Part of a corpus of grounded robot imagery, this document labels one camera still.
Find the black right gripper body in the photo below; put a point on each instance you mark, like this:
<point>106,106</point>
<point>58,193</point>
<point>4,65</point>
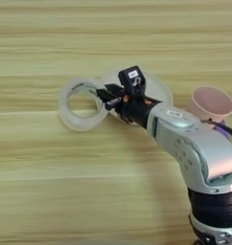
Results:
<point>135,108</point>

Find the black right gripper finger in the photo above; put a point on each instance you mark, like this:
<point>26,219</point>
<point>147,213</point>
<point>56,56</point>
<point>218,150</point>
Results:
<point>105,95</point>
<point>114,87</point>

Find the round white plate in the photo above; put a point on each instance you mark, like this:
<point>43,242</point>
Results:
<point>156,86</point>

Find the clear tape roll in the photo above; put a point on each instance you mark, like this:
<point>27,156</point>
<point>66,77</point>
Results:
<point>70,118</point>

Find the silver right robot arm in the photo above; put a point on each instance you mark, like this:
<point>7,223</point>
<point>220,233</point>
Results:
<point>191,150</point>

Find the small black white-label box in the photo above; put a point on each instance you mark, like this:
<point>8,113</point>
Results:
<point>132,79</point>

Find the pink cup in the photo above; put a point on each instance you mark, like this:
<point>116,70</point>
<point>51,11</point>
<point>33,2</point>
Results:
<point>210,103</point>

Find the small purple block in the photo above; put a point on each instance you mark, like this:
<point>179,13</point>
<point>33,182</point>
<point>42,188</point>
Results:
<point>224,131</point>

